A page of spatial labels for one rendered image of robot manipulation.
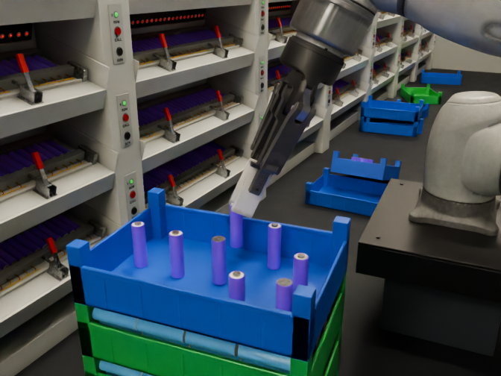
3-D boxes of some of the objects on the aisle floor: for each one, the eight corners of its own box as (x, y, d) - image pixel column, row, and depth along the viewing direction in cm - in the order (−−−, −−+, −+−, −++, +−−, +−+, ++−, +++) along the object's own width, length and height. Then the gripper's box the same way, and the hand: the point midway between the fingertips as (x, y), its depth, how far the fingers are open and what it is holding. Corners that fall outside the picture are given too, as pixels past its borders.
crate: (399, 199, 197) (401, 179, 194) (385, 219, 180) (388, 198, 177) (323, 185, 210) (324, 166, 207) (304, 203, 193) (306, 183, 190)
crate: (350, 172, 224) (354, 154, 223) (398, 180, 215) (401, 160, 215) (329, 171, 197) (333, 150, 196) (382, 180, 188) (386, 158, 188)
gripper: (365, 66, 59) (274, 243, 65) (328, 50, 72) (255, 198, 78) (308, 38, 56) (219, 224, 63) (280, 27, 70) (209, 181, 76)
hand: (250, 187), depth 70 cm, fingers closed, pressing on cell
